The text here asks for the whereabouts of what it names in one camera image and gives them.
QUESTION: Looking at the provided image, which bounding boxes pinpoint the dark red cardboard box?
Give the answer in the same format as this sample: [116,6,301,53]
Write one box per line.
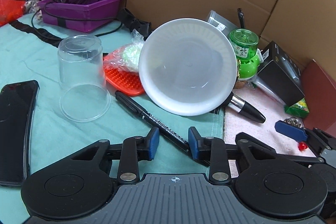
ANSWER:
[301,60,336,137]

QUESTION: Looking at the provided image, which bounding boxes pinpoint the black charger box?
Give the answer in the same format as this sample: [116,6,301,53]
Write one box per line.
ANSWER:
[257,41,305,106]

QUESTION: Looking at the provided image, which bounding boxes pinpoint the black makeup brush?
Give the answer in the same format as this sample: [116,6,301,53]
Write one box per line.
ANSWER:
[224,92,266,124]

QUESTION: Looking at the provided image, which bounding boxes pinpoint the green mosquito repellent device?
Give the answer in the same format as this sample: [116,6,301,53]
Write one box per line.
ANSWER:
[229,29,264,80]

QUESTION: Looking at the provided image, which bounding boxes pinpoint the key bunch with red bead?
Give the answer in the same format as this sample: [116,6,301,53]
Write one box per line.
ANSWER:
[284,117,308,152]

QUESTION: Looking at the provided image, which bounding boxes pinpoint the black marker pen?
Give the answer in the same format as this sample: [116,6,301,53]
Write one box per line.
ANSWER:
[115,91,191,154]

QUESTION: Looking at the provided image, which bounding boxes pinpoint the clear plastic case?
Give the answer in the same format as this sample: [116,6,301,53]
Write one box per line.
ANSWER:
[206,10,238,37]

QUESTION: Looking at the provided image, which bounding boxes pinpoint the clear plastic cup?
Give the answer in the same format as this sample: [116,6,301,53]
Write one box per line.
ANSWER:
[58,35,111,122]

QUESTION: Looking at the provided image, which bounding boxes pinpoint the plastic bag with green item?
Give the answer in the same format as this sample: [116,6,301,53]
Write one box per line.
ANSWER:
[103,29,145,73]

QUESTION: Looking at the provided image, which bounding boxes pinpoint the orange silicone brush pad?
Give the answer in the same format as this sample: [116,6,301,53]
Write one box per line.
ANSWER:
[103,50,145,97]

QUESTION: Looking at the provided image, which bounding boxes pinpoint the black strap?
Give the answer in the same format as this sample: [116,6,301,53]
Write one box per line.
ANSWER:
[8,20,65,50]

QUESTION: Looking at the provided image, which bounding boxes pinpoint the white plastic bowl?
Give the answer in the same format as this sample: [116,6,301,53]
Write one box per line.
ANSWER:
[138,18,238,116]

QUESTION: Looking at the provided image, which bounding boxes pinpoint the green small carton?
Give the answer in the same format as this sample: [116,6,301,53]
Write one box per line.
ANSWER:
[284,98,309,118]

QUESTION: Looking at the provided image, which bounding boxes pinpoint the purple plastic tray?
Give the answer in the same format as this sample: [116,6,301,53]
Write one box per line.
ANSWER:
[38,0,123,33]

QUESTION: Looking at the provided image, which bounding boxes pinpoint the black cable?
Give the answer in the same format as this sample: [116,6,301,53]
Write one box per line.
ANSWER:
[1,0,128,37]

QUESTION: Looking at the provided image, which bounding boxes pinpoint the black smartphone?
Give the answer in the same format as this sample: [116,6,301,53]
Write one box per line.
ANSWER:
[0,80,39,187]

